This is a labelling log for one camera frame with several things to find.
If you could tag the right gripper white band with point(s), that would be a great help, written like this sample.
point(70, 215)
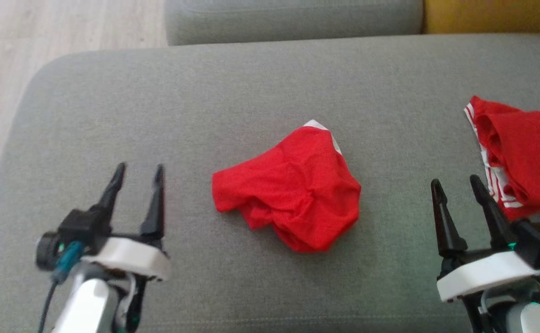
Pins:
point(482, 273)

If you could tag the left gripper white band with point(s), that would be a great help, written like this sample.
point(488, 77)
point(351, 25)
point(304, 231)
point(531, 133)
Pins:
point(131, 256)

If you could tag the red jersey with white trim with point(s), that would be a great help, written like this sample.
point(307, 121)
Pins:
point(533, 157)

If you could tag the red shorts with white stripe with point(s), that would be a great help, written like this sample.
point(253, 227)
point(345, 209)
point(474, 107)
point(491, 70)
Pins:
point(297, 189)

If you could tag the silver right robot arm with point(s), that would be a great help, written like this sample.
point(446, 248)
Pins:
point(529, 319)

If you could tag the grey sofa seat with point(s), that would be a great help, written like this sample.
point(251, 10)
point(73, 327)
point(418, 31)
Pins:
point(251, 92)

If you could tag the yellow cushion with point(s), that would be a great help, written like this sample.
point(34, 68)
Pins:
point(496, 14)

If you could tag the grey sofa cushion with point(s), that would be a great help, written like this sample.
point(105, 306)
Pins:
point(293, 18)

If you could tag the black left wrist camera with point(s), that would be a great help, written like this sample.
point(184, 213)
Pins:
point(82, 226)

